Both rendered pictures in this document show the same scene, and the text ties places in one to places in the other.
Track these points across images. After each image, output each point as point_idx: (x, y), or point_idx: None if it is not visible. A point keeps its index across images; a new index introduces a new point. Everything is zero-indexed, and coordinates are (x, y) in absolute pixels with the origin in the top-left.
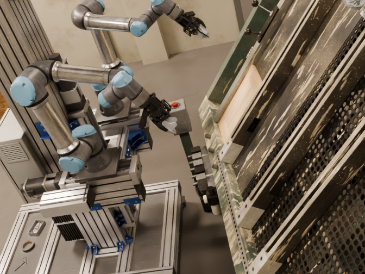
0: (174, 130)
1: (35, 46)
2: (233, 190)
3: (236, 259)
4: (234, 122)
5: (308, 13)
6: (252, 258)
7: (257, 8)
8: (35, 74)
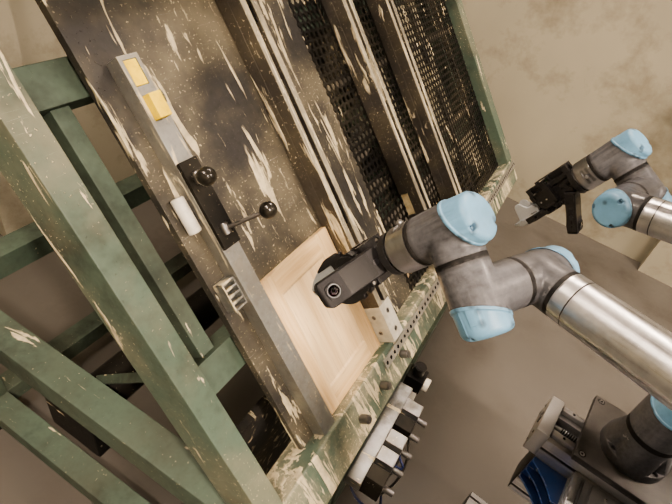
0: (519, 221)
1: None
2: (418, 294)
3: None
4: (340, 335)
5: (278, 59)
6: None
7: (128, 255)
8: None
